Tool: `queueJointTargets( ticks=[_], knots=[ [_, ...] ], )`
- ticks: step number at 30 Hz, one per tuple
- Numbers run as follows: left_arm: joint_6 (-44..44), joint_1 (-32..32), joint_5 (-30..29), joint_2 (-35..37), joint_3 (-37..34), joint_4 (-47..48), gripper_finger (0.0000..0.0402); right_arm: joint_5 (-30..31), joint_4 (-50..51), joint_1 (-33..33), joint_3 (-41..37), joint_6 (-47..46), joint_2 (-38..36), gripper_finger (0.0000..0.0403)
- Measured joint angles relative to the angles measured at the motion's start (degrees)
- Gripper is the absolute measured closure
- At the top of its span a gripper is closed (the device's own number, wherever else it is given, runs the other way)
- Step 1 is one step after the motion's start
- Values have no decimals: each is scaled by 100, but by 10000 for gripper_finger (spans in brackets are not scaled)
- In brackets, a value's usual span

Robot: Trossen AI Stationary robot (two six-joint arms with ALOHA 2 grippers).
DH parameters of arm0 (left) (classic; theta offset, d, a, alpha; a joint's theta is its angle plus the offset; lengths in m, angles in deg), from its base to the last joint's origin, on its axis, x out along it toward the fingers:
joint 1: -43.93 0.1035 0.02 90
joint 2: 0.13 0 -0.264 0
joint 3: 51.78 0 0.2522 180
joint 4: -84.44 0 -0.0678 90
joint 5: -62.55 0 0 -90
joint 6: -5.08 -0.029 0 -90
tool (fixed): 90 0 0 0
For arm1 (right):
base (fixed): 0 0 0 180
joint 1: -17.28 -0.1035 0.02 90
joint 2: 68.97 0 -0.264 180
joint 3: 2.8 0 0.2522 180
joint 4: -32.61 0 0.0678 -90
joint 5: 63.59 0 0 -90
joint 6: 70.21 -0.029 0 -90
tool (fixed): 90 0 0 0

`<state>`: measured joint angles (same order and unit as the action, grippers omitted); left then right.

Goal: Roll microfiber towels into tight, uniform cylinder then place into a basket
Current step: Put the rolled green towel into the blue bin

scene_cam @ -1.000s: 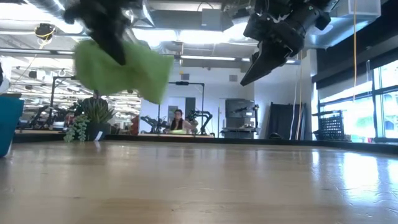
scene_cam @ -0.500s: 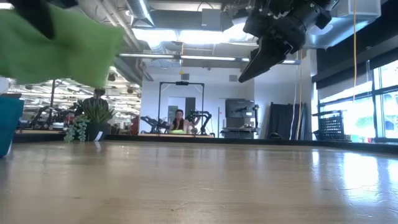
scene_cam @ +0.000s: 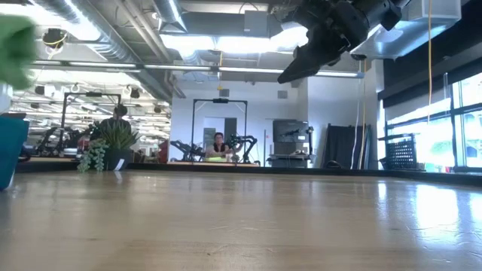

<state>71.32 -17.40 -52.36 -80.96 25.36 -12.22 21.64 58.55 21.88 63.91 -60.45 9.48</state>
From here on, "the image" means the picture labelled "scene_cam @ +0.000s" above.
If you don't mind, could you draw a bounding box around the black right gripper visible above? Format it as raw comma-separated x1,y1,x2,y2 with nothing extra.
277,0,404,84

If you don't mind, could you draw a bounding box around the background wooden-top table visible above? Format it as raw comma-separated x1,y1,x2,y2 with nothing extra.
167,160,261,169

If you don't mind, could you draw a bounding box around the black upright panel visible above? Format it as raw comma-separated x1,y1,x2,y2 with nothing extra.
326,123,372,169

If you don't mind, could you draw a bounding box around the black equipment cabinet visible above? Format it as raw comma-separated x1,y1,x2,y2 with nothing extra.
267,119,314,169

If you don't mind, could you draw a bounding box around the grey ceiling junction box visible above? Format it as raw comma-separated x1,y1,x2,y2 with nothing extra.
243,10,269,33

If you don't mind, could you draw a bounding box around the black perforated crate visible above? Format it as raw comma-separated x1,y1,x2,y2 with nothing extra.
378,132,423,170

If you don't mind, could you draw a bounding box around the black ceiling cable reel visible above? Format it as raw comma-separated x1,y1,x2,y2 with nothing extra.
41,28,69,50

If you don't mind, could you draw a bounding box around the black table edge rail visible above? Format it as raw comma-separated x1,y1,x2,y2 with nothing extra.
14,160,482,185

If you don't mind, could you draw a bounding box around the silver ceiling air duct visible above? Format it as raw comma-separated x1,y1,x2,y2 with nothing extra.
33,0,188,101

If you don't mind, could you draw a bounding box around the green microfiber towel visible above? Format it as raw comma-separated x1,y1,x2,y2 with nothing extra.
0,14,38,90

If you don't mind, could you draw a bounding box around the yellow hanging cable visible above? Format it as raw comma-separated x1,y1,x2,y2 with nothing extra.
425,0,433,125

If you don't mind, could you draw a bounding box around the blue plastic basket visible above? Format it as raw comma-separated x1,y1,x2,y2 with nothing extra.
0,117,30,191

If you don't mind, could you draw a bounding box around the person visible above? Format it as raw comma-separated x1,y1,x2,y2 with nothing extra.
205,132,237,159
98,104,133,136

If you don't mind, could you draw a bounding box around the potted succulent in black pot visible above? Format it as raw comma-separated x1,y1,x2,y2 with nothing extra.
77,120,142,173

